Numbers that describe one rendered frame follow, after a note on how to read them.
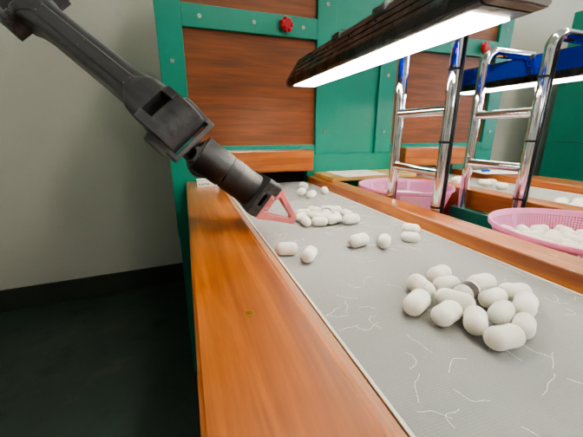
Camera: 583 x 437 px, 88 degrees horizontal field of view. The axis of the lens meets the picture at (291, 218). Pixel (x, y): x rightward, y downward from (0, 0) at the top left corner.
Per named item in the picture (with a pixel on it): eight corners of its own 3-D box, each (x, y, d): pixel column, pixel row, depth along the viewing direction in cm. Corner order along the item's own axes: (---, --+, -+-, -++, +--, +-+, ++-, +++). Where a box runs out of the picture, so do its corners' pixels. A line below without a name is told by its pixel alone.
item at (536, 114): (516, 241, 70) (565, 22, 58) (448, 218, 88) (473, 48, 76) (570, 232, 76) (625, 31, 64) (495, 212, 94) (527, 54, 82)
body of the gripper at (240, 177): (264, 176, 57) (232, 152, 54) (280, 185, 48) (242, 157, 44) (244, 205, 57) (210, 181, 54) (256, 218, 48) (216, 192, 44)
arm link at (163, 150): (141, 135, 42) (186, 94, 43) (143, 142, 52) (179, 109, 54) (206, 195, 47) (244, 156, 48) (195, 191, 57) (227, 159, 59)
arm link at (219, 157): (185, 162, 44) (207, 130, 44) (180, 163, 50) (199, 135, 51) (224, 189, 47) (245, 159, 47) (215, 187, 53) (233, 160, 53)
